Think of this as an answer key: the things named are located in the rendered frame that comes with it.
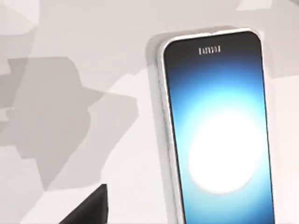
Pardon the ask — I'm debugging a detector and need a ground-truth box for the white smartphone with blue screen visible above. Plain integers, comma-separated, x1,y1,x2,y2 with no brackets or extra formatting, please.
156,27,276,224

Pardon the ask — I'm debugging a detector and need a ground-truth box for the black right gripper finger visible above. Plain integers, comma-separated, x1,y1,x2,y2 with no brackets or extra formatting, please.
58,183,108,224

